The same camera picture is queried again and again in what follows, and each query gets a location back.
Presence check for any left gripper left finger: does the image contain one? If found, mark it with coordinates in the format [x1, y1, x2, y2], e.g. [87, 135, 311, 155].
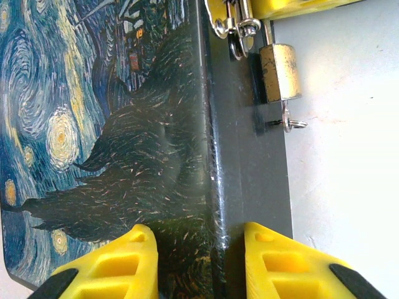
[27, 223, 160, 299]

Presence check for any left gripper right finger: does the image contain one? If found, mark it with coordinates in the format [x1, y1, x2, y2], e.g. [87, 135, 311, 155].
[243, 221, 387, 299]

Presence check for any brass padlock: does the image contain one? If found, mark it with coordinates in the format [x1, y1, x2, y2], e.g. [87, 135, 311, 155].
[257, 18, 303, 104]

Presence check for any small metal key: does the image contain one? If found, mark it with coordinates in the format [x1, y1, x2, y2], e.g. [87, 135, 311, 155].
[281, 99, 309, 133]

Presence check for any starry night painted tin box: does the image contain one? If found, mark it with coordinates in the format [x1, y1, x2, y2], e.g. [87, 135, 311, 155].
[0, 0, 294, 299]

